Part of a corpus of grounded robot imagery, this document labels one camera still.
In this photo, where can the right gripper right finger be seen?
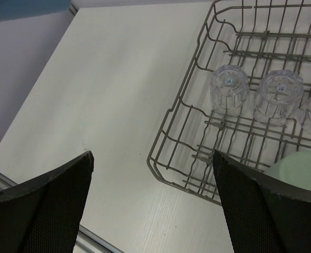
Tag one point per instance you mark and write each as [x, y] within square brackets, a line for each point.
[263, 214]

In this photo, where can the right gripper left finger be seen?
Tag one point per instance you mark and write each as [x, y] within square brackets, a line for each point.
[22, 207]

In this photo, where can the left aluminium frame post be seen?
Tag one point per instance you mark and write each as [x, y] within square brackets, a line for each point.
[73, 8]

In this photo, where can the green plastic cup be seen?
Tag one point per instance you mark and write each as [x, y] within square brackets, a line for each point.
[295, 169]

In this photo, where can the grey wire dish rack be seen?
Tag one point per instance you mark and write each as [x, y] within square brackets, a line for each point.
[259, 37]

